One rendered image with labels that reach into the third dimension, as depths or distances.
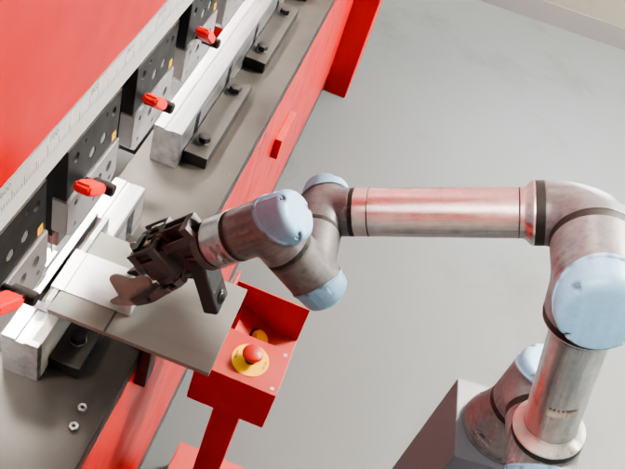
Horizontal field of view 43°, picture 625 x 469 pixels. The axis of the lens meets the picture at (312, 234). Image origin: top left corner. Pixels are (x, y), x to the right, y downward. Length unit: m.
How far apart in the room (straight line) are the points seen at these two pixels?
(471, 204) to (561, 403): 0.32
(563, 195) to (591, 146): 2.86
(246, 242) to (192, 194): 0.58
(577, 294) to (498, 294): 1.97
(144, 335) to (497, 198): 0.56
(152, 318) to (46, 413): 0.22
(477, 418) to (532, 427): 0.26
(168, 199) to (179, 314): 0.40
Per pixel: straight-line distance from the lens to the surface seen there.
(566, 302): 1.03
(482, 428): 1.56
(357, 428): 2.43
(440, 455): 1.63
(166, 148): 1.64
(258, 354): 1.48
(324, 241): 1.12
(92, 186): 0.99
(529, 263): 3.18
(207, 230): 1.09
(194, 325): 1.26
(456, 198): 1.15
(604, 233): 1.08
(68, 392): 1.32
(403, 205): 1.15
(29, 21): 0.78
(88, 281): 1.28
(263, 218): 1.03
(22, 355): 1.28
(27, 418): 1.30
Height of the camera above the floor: 2.01
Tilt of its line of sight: 45 degrees down
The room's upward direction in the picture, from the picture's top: 21 degrees clockwise
